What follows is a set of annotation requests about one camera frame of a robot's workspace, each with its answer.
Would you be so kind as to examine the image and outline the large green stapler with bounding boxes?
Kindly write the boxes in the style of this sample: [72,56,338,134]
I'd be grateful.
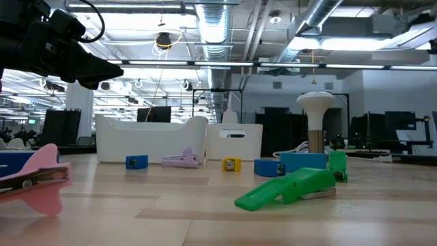
[234,167,337,212]

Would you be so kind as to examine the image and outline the yellow sharpener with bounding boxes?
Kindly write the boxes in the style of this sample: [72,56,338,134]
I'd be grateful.
[221,156,242,173]

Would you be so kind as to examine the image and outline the small blue sharpener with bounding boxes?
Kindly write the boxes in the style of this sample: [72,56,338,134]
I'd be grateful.
[125,154,150,170]

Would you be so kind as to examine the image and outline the white mushroom table lamp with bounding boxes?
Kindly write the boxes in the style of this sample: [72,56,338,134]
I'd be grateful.
[296,91,336,154]

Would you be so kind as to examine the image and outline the white chair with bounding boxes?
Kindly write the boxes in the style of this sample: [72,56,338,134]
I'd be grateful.
[0,136,27,151]

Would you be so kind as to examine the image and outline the black hanging ceiling device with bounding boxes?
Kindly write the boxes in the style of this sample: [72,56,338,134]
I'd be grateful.
[155,31,173,51]

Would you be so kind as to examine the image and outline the black background monitor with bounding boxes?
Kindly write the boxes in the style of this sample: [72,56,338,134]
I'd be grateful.
[136,106,172,123]

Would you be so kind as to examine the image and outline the small green stapler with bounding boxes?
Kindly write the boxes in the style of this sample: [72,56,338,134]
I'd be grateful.
[328,150,349,183]

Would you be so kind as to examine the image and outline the yellow hanging cord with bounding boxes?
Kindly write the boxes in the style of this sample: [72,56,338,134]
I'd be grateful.
[309,49,317,85]

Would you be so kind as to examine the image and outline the pink staple remover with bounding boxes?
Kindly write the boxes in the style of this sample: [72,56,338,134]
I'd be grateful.
[0,143,73,217]

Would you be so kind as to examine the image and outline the white pillar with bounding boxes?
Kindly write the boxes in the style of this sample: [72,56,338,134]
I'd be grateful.
[65,81,94,148]

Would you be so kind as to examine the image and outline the black partition panel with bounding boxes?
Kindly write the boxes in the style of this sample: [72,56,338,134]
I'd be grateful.
[42,109,83,147]

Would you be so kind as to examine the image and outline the black left camera cable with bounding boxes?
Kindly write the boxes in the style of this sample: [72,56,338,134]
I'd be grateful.
[77,0,105,44]

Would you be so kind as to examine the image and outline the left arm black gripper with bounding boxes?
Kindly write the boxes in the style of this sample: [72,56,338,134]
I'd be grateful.
[20,22,124,90]

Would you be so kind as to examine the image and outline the white plastic bin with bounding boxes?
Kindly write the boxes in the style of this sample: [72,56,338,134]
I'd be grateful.
[95,114,209,164]
[206,123,264,161]

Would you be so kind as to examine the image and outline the purple staple remover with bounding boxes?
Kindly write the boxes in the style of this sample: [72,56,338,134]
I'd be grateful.
[161,146,203,169]

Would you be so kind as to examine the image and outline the black cabinet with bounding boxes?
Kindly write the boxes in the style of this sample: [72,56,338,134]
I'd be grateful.
[255,107,310,158]

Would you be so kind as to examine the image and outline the long linear ceiling light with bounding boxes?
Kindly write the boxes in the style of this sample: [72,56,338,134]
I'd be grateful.
[105,60,437,71]

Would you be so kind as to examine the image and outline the black monitors on arm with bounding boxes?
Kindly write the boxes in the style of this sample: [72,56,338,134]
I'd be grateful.
[348,110,434,154]

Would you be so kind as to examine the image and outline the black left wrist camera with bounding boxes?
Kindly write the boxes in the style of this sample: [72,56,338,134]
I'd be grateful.
[50,9,87,42]

